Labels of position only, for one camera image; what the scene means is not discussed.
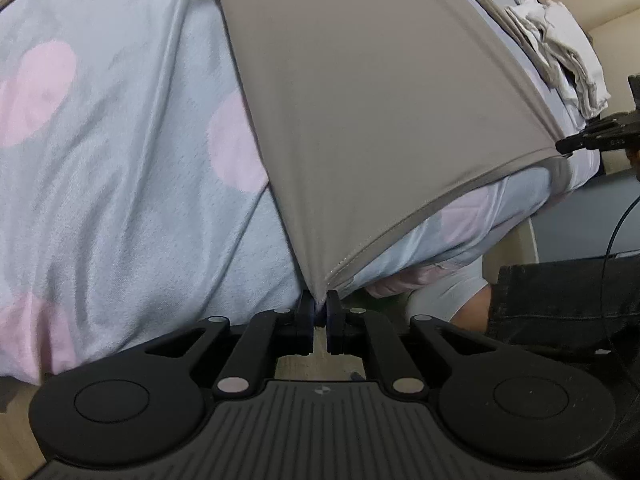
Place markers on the taupe long-sleeve shirt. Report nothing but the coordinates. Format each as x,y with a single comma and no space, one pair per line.
375,110

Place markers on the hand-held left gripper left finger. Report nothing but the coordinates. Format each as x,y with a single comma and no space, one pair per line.
306,327

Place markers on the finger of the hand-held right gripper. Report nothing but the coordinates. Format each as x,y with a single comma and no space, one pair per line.
590,140

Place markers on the polka dot bed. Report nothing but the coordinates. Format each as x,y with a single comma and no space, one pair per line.
125,160

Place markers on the pile of white clothes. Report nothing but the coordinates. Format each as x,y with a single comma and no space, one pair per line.
565,45

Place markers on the beige padded headboard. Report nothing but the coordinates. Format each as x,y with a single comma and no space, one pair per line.
617,45

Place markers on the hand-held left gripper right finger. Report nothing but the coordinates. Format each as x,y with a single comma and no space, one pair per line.
334,327

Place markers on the person's leg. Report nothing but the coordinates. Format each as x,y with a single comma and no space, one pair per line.
550,300

